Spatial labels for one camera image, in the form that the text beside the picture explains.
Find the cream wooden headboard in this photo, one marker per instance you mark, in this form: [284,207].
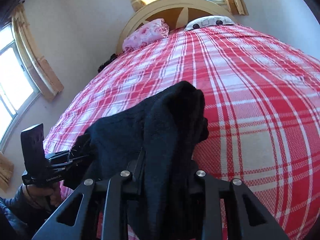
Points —
[176,14]

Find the white patterned pillow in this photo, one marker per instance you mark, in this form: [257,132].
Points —
[208,21]

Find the black item beside bed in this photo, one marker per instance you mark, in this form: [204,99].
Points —
[110,60]

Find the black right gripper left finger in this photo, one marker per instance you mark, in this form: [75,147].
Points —
[97,209]

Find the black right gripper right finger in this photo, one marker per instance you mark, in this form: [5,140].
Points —
[231,204]

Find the red white plaid bedspread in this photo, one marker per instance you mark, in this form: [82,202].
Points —
[262,105]

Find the left hand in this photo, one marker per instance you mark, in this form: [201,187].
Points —
[41,197]

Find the dark blue sleeve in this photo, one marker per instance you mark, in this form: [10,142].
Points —
[19,219]

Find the side window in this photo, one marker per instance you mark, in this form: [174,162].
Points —
[18,90]

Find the yellow side curtain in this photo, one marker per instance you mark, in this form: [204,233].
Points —
[36,64]

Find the pink floral pillow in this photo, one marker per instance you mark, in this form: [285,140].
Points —
[146,34]

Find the dark navy pants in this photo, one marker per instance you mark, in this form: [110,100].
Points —
[167,127]

